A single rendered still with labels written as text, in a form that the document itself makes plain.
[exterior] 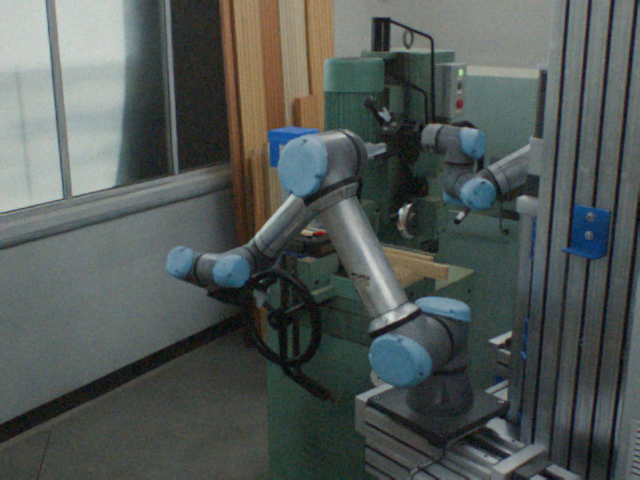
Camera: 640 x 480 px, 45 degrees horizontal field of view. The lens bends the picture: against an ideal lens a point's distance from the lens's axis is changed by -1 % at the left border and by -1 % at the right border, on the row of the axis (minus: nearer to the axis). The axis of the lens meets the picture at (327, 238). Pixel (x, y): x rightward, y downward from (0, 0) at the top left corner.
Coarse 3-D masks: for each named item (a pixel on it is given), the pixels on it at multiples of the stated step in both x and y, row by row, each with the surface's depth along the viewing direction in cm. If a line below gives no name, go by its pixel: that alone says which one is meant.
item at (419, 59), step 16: (400, 48) 258; (416, 64) 235; (416, 80) 236; (416, 96) 237; (416, 112) 238; (416, 176) 244; (432, 192) 253; (384, 240) 256; (400, 240) 252; (416, 240) 250
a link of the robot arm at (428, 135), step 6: (432, 126) 200; (438, 126) 199; (426, 132) 200; (432, 132) 199; (426, 138) 199; (432, 138) 198; (426, 144) 200; (432, 144) 199; (426, 150) 201; (432, 150) 200
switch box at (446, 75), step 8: (440, 64) 240; (448, 64) 240; (456, 64) 240; (464, 64) 244; (440, 72) 240; (448, 72) 239; (456, 72) 240; (464, 72) 244; (440, 80) 241; (448, 80) 239; (456, 80) 241; (464, 80) 245; (440, 88) 242; (448, 88) 240; (456, 88) 242; (464, 88) 246; (440, 96) 242; (448, 96) 240; (456, 96) 243; (464, 96) 247; (440, 104) 243; (448, 104) 241; (456, 104) 243; (464, 104) 247; (440, 112) 243; (448, 112) 242; (456, 112) 244; (464, 112) 248
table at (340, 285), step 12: (336, 276) 227; (348, 276) 226; (276, 288) 229; (288, 288) 226; (324, 288) 225; (336, 288) 228; (348, 288) 225; (408, 288) 219; (420, 288) 225; (432, 288) 230; (360, 300) 223; (408, 300) 220
